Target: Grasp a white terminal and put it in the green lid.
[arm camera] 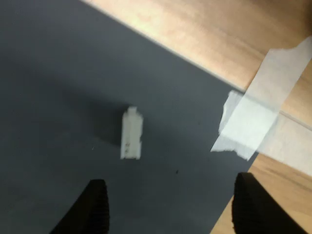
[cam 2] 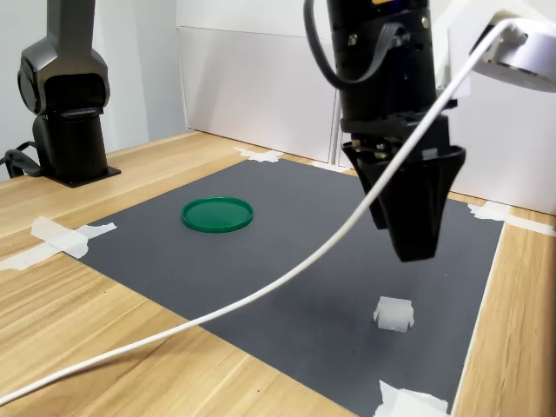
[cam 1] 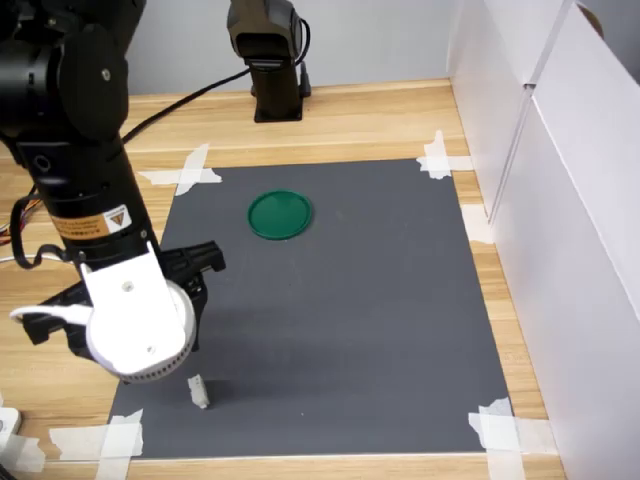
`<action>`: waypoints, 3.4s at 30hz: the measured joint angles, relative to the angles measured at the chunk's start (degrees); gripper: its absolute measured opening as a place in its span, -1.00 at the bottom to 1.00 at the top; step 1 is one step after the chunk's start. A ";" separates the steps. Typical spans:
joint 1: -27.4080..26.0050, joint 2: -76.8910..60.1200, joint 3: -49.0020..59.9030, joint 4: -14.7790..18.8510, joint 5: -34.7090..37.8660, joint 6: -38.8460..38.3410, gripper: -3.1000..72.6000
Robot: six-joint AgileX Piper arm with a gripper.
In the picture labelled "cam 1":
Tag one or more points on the dark grey mat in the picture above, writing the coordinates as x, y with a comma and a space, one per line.
340, 320

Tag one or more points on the round green lid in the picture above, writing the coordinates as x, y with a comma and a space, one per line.
280, 215

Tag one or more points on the small white plastic terminal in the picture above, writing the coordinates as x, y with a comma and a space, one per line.
198, 391

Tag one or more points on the white tape cross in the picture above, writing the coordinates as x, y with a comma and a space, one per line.
192, 172
440, 161
117, 440
505, 435

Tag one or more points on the crumpled white tape strip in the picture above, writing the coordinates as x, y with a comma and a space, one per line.
22, 452

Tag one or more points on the large white partition panel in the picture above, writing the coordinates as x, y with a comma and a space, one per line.
590, 250

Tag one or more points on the white tape patch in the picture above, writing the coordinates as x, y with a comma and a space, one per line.
475, 224

